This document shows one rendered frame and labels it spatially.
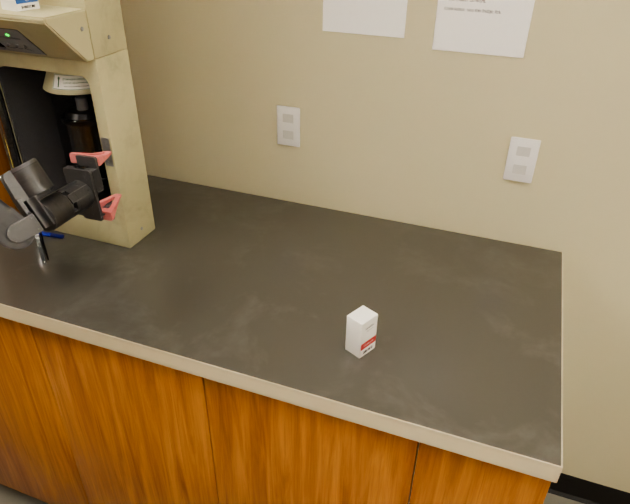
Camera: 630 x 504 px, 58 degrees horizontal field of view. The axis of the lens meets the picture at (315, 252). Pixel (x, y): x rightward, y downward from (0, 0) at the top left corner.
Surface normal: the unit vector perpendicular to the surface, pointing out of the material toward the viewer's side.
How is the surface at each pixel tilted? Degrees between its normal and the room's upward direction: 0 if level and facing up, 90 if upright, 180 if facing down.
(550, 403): 0
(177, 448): 90
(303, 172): 90
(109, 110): 90
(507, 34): 90
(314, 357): 0
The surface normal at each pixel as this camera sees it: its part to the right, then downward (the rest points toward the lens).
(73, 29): 0.94, 0.20
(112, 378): -0.35, 0.49
